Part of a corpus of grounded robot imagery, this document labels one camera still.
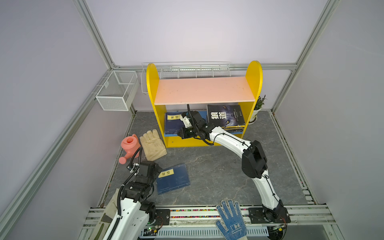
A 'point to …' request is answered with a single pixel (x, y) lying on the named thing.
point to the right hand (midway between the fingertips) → (177, 134)
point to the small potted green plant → (258, 106)
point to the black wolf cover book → (225, 115)
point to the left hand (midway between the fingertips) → (154, 173)
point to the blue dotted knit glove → (233, 226)
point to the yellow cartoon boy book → (235, 129)
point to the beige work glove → (153, 146)
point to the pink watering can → (130, 144)
